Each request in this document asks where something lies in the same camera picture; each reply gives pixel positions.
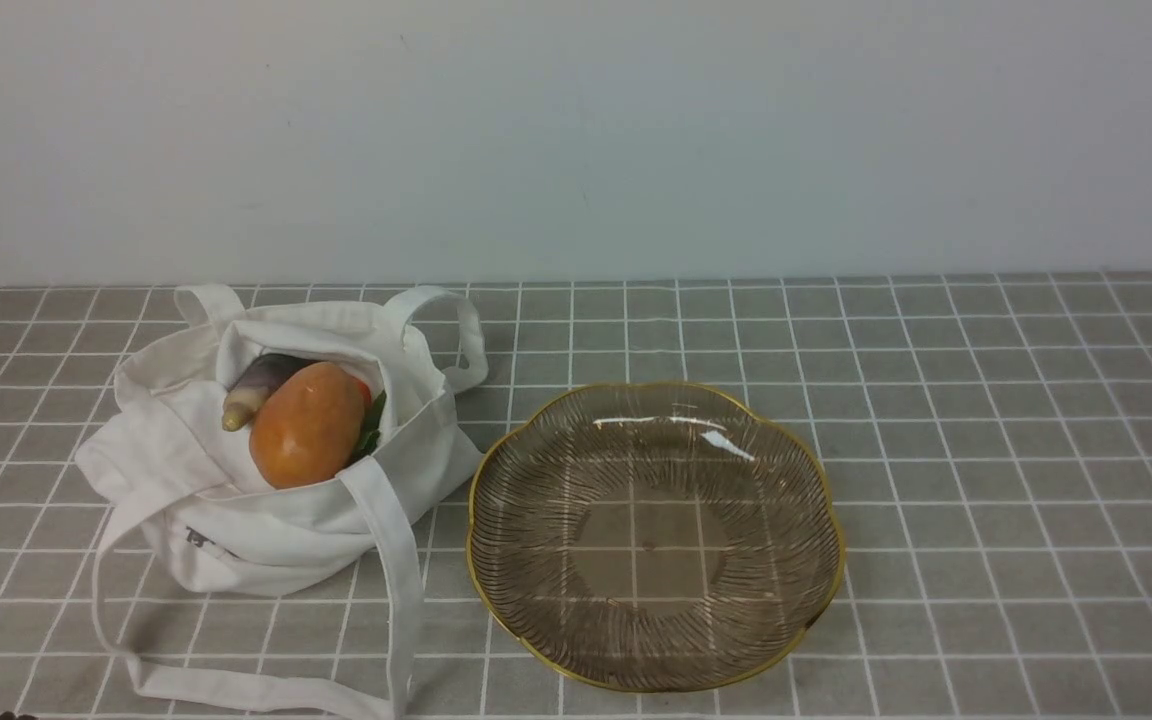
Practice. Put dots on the purple eggplant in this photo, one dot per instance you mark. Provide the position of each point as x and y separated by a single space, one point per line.
256 384

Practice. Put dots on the grey checked tablecloth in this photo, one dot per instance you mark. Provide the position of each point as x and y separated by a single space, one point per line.
988 441

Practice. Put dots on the white canvas tote bag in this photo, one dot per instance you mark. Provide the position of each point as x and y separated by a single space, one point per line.
192 490

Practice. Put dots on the orange-brown potato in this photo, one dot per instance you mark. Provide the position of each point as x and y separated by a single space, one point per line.
308 429

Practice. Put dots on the amber glass plate gold rim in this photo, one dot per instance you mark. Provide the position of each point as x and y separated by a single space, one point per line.
653 538

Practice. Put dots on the orange pumpkin with green leaves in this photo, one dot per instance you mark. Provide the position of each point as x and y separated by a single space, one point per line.
369 433

